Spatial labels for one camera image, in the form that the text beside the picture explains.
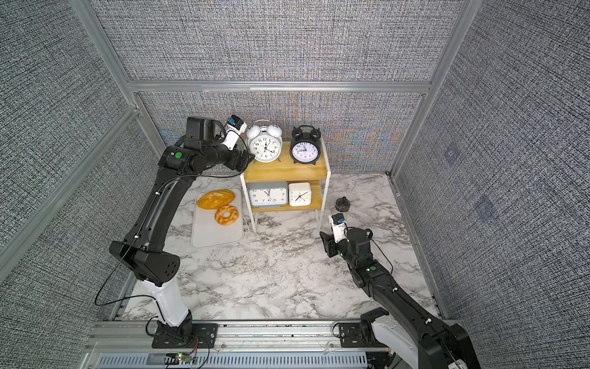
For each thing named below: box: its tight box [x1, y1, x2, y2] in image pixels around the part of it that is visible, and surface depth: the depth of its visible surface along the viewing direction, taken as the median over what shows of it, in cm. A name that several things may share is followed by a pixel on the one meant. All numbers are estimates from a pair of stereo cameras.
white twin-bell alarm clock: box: [245, 119, 283, 163], surface depth 74 cm
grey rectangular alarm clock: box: [246, 181, 289, 209], surface depth 85 cm
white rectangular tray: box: [191, 189, 244, 249], surface depth 101 cm
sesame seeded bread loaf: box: [196, 189, 236, 210], surface depth 106 cm
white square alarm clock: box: [288, 182, 312, 207], surface depth 86 cm
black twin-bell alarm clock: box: [289, 124, 322, 166], surface depth 74 cm
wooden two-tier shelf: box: [239, 136, 332, 233], surface depth 80 cm
